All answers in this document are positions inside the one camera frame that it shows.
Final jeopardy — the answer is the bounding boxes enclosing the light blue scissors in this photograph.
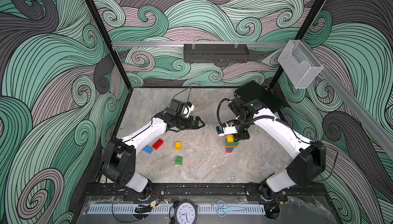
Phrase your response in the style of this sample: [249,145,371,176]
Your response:
[217,200,245,217]

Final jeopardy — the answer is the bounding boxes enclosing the yellow curved lego brick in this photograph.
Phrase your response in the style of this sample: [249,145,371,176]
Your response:
[226,135,235,143]

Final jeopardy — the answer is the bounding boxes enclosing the aluminium rail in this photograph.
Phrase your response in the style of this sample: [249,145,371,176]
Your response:
[112,41,288,48]
[304,43,393,157]

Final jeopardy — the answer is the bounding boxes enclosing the green square lego brick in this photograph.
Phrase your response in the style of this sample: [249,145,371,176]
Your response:
[175,156,183,165]

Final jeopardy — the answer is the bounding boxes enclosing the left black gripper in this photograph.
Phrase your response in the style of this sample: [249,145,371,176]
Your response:
[173,117,204,131]

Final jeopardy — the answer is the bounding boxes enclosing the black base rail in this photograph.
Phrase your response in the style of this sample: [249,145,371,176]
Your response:
[84,183,327,201]

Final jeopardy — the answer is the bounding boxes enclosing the white analog clock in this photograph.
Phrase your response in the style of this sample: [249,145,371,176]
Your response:
[174,200,198,224]

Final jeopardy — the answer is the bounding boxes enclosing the yellow square lego brick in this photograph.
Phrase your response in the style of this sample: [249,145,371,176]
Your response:
[175,142,182,150]

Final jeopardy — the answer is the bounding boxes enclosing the aluminium right rail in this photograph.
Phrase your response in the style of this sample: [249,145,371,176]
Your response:
[304,43,393,157]

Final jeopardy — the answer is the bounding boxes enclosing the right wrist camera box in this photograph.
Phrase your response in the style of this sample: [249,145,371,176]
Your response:
[216,126,238,137]

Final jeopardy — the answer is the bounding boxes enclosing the light blue lego brick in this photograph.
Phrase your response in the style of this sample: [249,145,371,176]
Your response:
[142,146,154,154]

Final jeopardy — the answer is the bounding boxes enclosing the aluminium back rail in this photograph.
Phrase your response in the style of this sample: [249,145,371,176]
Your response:
[112,41,288,48]

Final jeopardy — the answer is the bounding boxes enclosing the green long lego brick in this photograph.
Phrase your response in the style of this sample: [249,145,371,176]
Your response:
[226,142,239,146]

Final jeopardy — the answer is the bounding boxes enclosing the red long lego brick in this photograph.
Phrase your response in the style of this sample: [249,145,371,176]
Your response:
[152,139,164,150]

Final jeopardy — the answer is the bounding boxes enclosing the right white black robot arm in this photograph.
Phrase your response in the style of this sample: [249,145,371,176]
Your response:
[223,98,326,199]

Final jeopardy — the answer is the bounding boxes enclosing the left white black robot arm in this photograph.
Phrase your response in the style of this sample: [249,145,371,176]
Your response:
[100,112,205,193]

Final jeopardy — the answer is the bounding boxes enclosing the black briefcase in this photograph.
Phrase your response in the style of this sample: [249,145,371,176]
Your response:
[234,81,283,113]

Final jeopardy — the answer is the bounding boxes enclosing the white slotted cable duct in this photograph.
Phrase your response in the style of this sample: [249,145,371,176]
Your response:
[87,204,266,215]

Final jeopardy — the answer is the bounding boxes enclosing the clear plastic wall holder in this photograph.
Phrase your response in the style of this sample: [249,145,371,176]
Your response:
[278,40,324,89]

